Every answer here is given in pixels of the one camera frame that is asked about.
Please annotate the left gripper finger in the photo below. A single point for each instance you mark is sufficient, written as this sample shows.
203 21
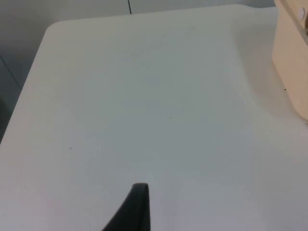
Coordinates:
134 211

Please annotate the cream box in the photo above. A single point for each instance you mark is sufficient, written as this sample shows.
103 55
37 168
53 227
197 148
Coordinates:
291 72

